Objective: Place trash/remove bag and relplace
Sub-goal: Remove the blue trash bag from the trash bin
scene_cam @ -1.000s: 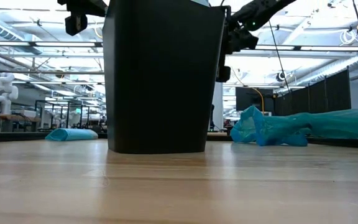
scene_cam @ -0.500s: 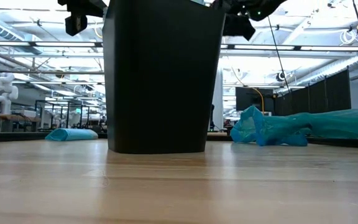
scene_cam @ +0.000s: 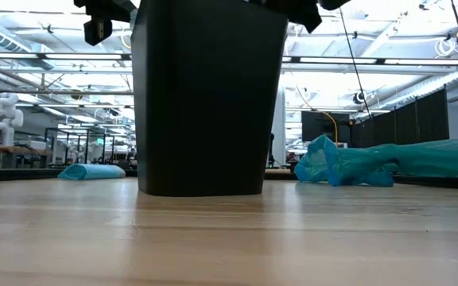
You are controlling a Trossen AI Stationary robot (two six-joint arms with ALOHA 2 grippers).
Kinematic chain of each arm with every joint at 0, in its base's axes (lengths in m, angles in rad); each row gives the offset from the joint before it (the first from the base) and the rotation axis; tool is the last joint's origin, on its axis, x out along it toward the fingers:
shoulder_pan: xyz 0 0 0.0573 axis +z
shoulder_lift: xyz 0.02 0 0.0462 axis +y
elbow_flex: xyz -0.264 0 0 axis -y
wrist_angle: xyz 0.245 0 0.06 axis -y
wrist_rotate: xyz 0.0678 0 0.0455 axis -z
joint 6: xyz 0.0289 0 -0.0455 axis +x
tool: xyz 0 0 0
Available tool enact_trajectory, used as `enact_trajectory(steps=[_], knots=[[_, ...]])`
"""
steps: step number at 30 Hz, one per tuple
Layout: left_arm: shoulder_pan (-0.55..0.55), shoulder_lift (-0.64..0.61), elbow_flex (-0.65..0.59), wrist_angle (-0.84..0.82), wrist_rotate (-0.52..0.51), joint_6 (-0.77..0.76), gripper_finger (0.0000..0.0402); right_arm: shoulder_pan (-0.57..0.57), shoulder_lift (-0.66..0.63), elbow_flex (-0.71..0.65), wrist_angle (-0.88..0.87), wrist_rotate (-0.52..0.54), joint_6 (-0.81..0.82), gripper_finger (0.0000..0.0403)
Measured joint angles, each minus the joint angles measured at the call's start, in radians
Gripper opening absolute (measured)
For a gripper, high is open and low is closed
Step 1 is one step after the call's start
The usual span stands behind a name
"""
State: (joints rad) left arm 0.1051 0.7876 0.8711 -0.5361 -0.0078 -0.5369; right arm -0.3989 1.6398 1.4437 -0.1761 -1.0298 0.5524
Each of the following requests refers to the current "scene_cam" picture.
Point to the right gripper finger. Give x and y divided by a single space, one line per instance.
308 16

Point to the black plastic trash bin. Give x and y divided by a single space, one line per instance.
205 99

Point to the teal plastic trash bag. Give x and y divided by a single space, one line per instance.
352 167

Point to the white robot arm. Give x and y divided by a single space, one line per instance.
6 115

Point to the blue trash bag roll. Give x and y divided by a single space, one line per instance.
94 172

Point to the black monitor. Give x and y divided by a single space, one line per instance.
320 125

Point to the black partition screens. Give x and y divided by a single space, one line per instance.
404 123

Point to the wooden workbench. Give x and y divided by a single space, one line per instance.
22 151

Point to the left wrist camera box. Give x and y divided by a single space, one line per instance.
98 32

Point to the long ceiling light rail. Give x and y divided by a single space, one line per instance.
54 56

